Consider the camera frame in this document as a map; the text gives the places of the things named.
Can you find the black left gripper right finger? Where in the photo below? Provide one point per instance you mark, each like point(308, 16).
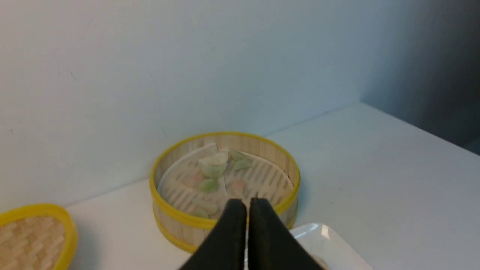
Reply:
point(270, 245)

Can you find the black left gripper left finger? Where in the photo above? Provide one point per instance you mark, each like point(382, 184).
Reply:
point(224, 247)

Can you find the white square plate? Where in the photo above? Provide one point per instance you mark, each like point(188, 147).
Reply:
point(327, 248)

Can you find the green dumpling steamer front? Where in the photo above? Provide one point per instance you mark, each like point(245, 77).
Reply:
point(200, 213)

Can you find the white dumpling steamer lower left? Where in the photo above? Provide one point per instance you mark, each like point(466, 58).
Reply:
point(210, 208)

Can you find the pink dumpling steamer centre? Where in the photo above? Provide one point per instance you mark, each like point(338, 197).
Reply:
point(237, 188)

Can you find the pink dumpling steamer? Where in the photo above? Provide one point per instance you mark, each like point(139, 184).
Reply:
point(192, 181)
point(237, 188)

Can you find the green dumpling steamer middle left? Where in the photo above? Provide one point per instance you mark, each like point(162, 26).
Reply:
point(208, 185)

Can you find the white steamer liner paper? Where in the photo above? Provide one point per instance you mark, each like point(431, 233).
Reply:
point(264, 180)

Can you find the pink dumpling steamer left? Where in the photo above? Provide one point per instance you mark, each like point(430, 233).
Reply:
point(192, 181)

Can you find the yellow rimmed bamboo steamer basket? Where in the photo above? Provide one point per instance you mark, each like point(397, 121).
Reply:
point(187, 232)

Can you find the green dumpling steamer upper right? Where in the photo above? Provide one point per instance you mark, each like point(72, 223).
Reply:
point(242, 164)

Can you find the white dumpling top of steamer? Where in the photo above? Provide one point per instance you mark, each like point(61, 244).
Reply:
point(216, 159)

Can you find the green dumpling steamer far right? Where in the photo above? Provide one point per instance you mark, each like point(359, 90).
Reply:
point(237, 155)

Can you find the yellow rimmed woven steamer lid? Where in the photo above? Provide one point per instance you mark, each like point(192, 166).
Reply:
point(37, 237)

